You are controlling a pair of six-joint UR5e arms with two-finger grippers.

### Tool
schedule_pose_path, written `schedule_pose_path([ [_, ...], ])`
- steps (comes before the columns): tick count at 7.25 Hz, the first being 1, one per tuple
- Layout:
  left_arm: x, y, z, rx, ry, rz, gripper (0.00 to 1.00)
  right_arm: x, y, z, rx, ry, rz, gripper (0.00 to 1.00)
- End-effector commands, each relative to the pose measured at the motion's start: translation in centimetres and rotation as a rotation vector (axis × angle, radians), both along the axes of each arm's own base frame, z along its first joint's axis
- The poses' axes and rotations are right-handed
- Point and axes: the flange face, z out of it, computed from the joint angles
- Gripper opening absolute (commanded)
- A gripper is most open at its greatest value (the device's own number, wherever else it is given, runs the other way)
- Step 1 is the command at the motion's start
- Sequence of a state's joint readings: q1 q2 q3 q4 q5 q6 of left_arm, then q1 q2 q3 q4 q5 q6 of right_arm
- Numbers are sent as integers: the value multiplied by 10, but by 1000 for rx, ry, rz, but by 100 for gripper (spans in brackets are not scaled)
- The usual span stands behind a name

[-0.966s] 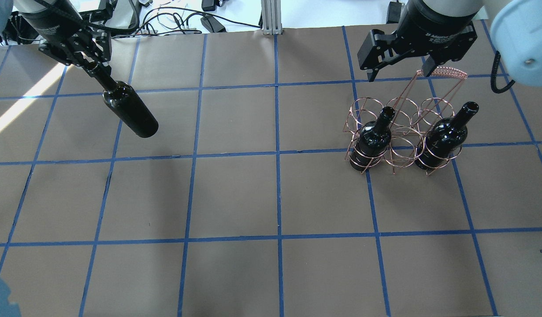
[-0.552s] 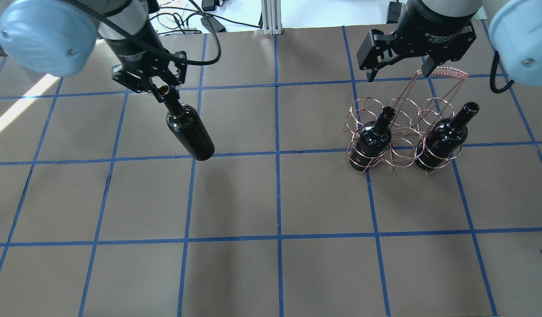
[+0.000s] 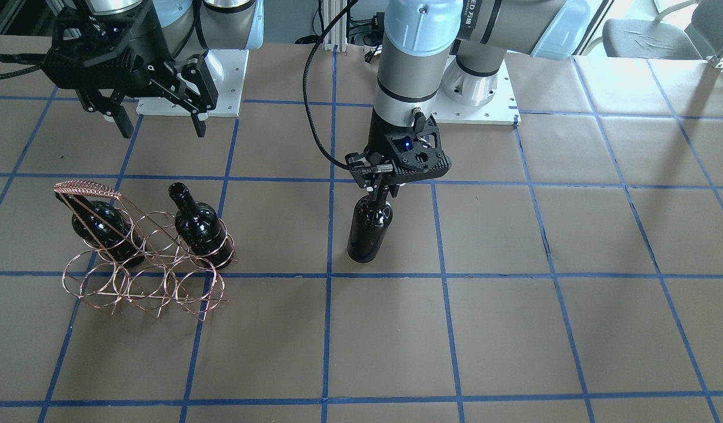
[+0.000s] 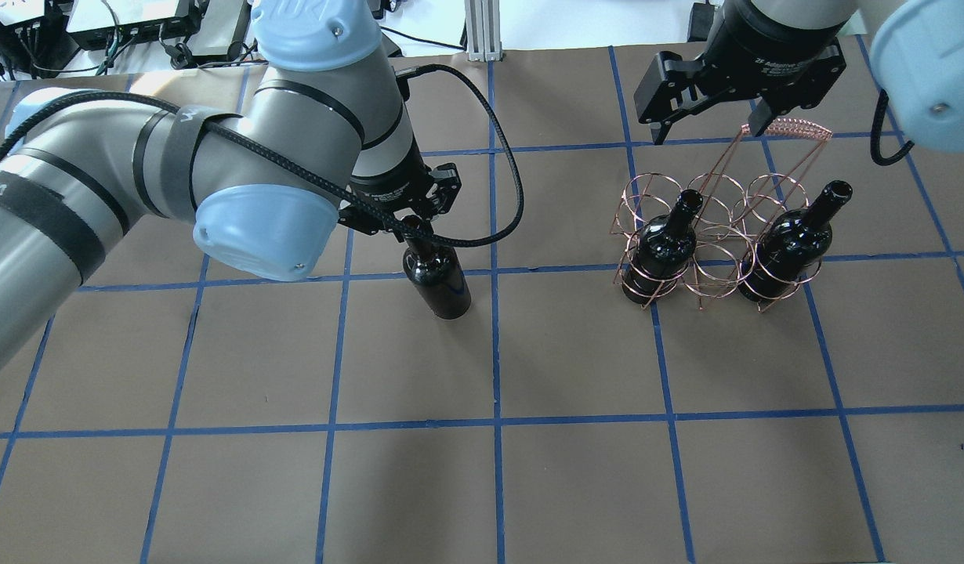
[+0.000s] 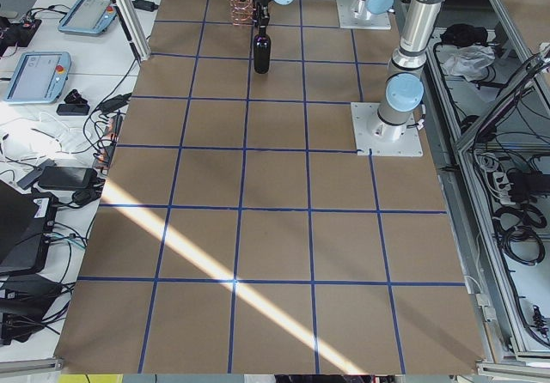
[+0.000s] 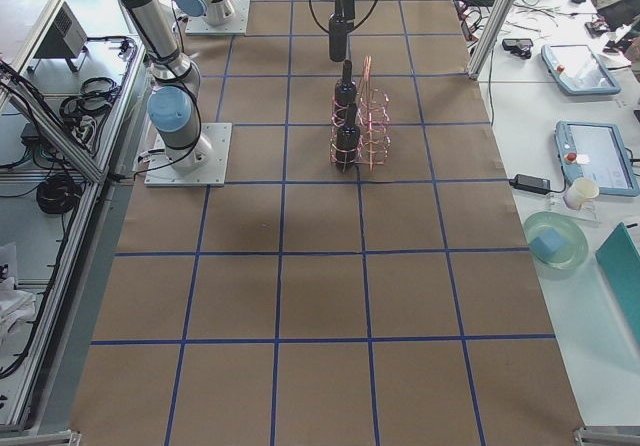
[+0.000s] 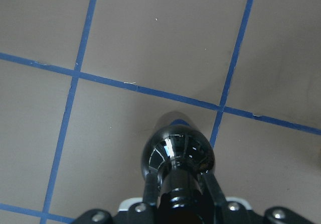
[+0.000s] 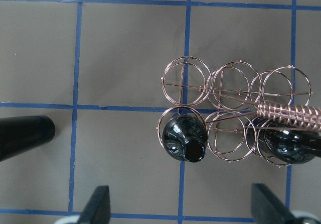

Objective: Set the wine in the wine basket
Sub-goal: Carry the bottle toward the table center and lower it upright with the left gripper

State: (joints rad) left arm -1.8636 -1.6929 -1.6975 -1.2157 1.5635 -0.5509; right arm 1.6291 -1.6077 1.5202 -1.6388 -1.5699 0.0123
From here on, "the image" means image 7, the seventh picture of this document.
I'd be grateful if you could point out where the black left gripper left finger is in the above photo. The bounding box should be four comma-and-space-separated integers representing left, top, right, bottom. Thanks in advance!
143, 173, 158, 206

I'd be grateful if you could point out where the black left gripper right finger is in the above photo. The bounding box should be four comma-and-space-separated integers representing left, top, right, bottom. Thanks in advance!
201, 172, 226, 206

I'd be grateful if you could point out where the black wine bottle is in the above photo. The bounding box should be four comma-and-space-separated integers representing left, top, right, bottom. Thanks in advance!
141, 111, 215, 223

